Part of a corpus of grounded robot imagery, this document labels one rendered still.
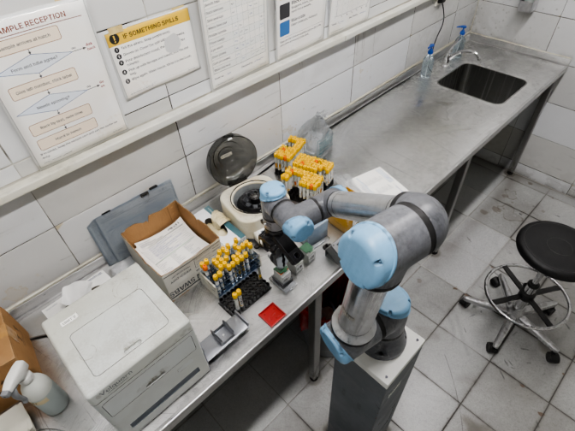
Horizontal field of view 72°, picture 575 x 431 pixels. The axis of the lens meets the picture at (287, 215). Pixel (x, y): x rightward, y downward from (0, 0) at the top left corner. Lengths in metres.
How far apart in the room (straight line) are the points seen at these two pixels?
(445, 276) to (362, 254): 1.99
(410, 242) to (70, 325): 0.86
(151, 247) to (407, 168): 1.19
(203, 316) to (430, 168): 1.22
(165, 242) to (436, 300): 1.64
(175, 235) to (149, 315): 0.55
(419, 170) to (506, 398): 1.21
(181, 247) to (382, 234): 0.98
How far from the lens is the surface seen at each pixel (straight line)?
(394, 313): 1.11
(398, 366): 1.30
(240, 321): 1.34
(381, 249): 0.70
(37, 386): 1.32
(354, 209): 0.98
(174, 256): 1.53
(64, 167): 1.39
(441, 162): 2.03
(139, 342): 1.08
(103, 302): 1.18
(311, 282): 1.45
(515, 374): 2.49
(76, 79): 1.33
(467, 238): 2.96
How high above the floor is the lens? 2.06
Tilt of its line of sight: 45 degrees down
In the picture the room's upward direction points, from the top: 3 degrees counter-clockwise
